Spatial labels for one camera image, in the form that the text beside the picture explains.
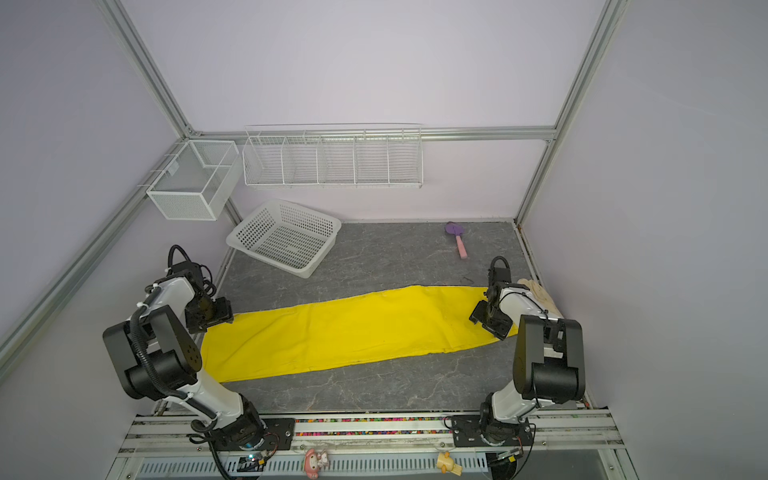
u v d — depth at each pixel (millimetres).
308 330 913
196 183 969
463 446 727
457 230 1161
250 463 724
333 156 988
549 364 457
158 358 470
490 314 670
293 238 1157
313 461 680
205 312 756
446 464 667
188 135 915
